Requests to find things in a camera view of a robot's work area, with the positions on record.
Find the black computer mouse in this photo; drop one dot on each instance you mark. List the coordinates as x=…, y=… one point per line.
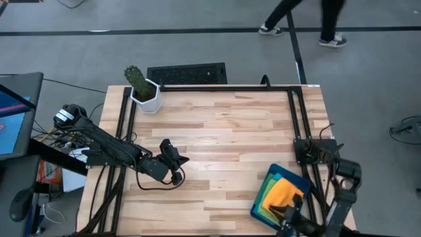
x=21, y=205

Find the orange bag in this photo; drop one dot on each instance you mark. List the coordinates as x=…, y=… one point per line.
x=49, y=172

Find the white paper sheet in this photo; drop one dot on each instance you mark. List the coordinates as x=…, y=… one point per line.
x=74, y=177

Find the orange microfiber towel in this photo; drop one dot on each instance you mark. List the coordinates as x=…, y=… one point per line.
x=279, y=194

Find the tall green cactus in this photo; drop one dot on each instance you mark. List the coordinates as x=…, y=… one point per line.
x=138, y=82

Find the black desktop monitor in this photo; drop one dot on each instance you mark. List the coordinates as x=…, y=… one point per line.
x=19, y=112

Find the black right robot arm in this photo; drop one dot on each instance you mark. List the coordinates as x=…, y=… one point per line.
x=342, y=204

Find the black perforated panel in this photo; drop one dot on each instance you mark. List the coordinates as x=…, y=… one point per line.
x=184, y=74

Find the green microfiber towel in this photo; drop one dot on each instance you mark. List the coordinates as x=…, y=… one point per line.
x=264, y=204

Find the blue plastic tray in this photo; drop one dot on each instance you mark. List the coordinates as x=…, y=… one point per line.
x=296, y=179

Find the person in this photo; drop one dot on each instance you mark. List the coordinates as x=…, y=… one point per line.
x=329, y=19

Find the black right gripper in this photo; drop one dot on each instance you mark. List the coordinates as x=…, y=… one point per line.
x=302, y=227

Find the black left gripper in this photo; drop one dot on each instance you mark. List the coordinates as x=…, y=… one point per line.
x=154, y=168

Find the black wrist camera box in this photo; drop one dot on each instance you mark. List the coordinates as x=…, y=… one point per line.
x=177, y=178

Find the grey desk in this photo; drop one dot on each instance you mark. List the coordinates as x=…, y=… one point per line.
x=13, y=177

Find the black aluminium table frame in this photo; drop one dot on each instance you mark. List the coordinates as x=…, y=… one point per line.
x=126, y=108

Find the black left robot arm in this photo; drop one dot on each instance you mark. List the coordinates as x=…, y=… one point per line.
x=98, y=138

